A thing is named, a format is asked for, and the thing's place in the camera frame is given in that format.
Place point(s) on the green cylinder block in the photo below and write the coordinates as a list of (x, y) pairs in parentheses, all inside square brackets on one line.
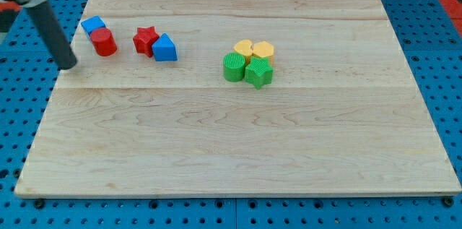
[(234, 67)]

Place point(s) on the green star block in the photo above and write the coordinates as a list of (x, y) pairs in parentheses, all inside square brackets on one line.
[(259, 72)]

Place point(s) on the yellow heart block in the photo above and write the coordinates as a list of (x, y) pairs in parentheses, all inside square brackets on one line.
[(244, 47)]

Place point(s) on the yellow hexagon block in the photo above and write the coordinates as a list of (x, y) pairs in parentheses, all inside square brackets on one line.
[(264, 50)]

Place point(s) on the blue triangle block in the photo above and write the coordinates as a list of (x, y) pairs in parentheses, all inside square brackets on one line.
[(164, 49)]

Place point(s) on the red star block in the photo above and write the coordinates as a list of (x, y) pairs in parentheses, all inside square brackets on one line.
[(143, 40)]

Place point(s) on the light wooden board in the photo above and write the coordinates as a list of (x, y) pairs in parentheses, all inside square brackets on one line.
[(343, 116)]

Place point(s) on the red cylinder block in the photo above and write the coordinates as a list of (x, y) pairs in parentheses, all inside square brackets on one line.
[(103, 41)]

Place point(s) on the blue cube block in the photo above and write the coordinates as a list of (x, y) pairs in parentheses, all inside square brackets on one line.
[(91, 24)]

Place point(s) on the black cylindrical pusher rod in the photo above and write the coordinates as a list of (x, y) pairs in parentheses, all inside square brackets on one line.
[(52, 34)]

